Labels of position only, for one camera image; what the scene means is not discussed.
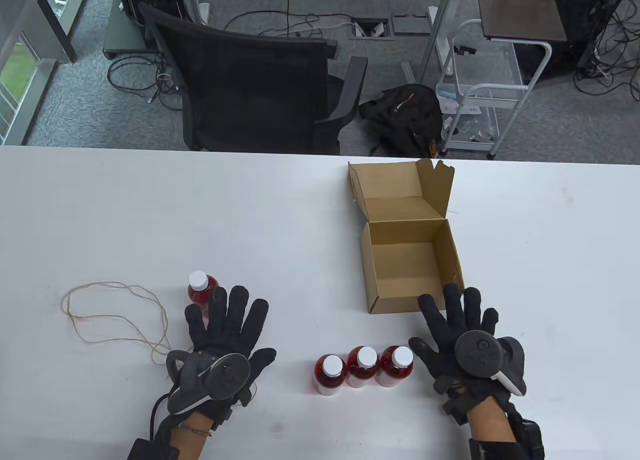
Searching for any person's right hand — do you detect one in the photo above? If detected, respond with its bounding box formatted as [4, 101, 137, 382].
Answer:
[408, 283, 512, 424]

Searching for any person's left hand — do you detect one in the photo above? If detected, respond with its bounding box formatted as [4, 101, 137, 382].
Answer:
[172, 285, 277, 429]

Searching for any red liquid bottle white cap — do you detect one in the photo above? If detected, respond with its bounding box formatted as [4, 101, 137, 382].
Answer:
[312, 354, 348, 396]
[346, 346, 381, 388]
[187, 271, 221, 321]
[377, 345, 415, 388]

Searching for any brown cardboard box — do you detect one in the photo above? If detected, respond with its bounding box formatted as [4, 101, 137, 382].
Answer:
[348, 158, 466, 315]

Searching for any thin tan string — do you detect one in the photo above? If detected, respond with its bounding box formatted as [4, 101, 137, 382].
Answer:
[61, 281, 258, 408]

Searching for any person's left forearm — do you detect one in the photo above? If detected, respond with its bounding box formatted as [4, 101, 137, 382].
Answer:
[170, 414, 213, 460]

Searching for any person's right forearm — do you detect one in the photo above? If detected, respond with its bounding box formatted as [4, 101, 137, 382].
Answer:
[467, 402, 518, 460]

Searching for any open floor outlet box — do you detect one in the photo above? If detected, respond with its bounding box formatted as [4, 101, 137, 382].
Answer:
[348, 17, 396, 41]

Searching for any grey handheld controller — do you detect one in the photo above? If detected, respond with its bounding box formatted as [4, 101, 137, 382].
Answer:
[455, 330, 527, 397]
[166, 350, 252, 415]

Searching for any black backpack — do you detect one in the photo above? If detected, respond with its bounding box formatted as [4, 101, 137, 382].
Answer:
[358, 83, 445, 159]

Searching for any black mesh office chair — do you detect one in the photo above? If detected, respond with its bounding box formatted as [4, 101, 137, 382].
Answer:
[138, 2, 369, 156]

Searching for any grey metal desk leg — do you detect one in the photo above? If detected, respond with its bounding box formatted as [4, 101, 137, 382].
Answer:
[419, 0, 457, 83]

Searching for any grey floor cover plate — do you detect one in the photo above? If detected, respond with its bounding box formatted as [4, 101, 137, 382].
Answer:
[391, 14, 431, 35]

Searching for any grey base platform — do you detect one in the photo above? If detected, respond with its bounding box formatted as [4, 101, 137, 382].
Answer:
[102, 0, 151, 61]

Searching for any dark brown desk top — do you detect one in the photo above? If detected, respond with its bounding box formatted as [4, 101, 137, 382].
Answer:
[475, 0, 568, 42]

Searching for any grey pillar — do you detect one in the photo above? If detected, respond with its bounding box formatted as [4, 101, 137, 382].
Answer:
[0, 0, 78, 63]

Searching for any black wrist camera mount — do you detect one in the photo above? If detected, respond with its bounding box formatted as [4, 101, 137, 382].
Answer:
[209, 399, 236, 431]
[441, 399, 471, 427]

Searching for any black strapped wrist pack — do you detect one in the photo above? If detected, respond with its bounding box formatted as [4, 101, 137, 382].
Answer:
[469, 414, 546, 460]
[126, 437, 181, 460]

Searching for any white wire cart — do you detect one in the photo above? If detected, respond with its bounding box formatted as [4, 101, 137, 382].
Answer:
[436, 19, 553, 161]

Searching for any black floor cable tangle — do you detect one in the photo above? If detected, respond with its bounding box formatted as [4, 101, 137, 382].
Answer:
[107, 55, 186, 112]
[572, 0, 640, 103]

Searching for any long black floor cable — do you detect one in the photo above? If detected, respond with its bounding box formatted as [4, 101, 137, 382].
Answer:
[223, 0, 361, 36]

